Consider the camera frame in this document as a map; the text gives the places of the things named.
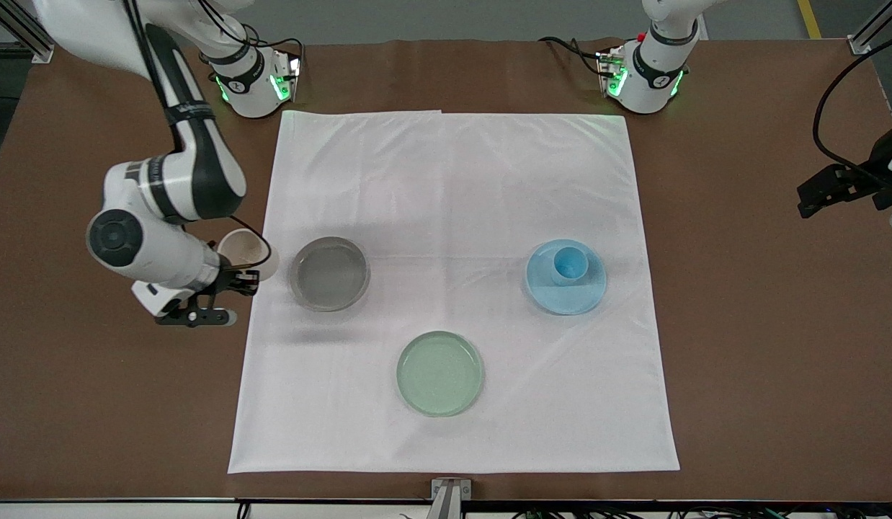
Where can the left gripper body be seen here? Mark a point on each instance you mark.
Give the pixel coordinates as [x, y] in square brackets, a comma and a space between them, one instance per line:
[872, 175]

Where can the blue cup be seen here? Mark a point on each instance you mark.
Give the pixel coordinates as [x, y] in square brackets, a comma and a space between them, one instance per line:
[568, 265]

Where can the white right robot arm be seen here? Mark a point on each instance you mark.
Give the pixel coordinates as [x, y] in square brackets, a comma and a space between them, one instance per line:
[165, 252]

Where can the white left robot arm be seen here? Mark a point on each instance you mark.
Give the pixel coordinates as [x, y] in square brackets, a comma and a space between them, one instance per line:
[651, 79]

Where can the gray plate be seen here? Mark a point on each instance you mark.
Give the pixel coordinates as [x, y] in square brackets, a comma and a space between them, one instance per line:
[329, 275]

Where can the green plate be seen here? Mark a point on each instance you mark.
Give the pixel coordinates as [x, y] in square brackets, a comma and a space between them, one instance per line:
[440, 375]

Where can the blue plate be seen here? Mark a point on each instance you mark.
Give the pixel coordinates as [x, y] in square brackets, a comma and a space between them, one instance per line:
[572, 295]

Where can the white cloth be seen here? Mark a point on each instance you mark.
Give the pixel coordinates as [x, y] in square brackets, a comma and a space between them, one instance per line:
[453, 216]

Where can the aluminium frame profile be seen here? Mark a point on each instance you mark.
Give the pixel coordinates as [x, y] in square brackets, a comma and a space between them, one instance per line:
[21, 29]
[875, 29]

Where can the metal bracket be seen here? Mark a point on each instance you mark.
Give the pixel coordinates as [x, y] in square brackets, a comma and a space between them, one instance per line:
[451, 494]

